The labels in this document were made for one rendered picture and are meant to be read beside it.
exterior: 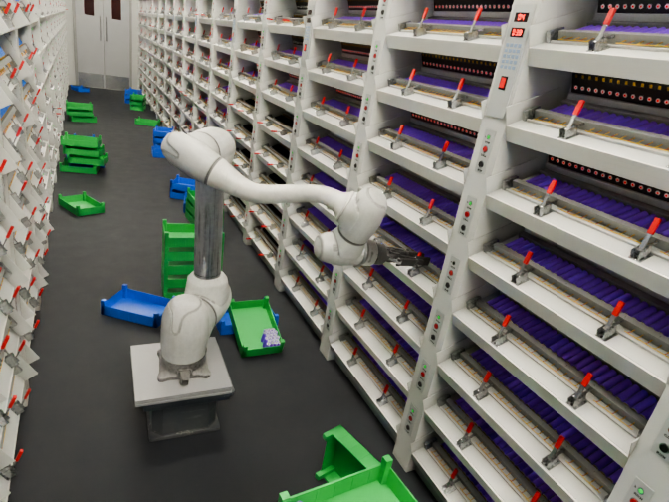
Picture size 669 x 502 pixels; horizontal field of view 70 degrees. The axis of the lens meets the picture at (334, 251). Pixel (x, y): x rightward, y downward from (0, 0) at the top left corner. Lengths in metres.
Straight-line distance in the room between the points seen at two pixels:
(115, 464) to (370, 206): 1.21
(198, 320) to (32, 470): 0.69
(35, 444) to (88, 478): 0.25
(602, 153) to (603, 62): 0.20
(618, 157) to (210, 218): 1.26
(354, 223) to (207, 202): 0.58
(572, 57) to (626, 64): 0.14
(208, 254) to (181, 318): 0.26
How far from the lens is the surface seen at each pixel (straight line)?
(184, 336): 1.75
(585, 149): 1.25
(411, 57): 2.04
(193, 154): 1.55
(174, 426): 1.94
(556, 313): 1.30
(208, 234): 1.80
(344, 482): 1.28
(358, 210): 1.40
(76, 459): 1.95
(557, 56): 1.35
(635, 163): 1.19
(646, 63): 1.22
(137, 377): 1.87
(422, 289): 1.68
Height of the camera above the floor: 1.38
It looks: 22 degrees down
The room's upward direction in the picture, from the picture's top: 10 degrees clockwise
